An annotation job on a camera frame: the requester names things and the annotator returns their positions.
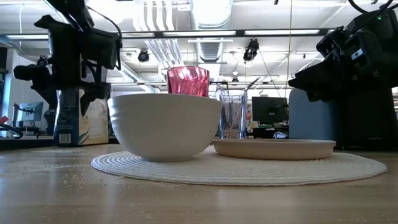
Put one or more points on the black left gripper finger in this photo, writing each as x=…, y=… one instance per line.
x=88, y=99
x=37, y=77

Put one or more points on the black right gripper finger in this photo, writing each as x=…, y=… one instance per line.
x=320, y=77
x=318, y=96

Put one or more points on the blue and cream cereal box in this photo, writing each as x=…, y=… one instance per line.
x=93, y=124

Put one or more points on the cream round plate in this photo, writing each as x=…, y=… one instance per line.
x=273, y=149

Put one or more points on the white ceramic bowl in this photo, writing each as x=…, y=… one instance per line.
x=164, y=124

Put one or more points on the pink faceted plastic tumbler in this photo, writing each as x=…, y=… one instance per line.
x=188, y=81

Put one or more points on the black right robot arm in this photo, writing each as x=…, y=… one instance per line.
x=385, y=21

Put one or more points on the black ceiling spotlight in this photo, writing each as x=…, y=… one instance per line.
x=143, y=56
x=251, y=49
x=43, y=60

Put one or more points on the dark blue toaster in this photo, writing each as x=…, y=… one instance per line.
x=311, y=118

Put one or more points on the lit computer monitor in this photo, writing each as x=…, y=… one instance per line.
x=31, y=110

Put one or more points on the dark computer monitor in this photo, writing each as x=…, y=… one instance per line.
x=269, y=109

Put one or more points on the clear drinking glass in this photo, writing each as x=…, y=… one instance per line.
x=233, y=115

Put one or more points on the white round woven placemat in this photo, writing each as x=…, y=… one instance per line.
x=236, y=171

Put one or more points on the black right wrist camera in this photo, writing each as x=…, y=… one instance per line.
x=329, y=43

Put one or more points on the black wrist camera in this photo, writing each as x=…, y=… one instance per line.
x=102, y=46
x=329, y=43

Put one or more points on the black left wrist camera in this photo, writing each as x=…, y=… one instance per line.
x=102, y=46

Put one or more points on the black aluminium table frame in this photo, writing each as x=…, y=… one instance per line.
x=155, y=33

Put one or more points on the silver ceiling duct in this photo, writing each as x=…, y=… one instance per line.
x=210, y=46

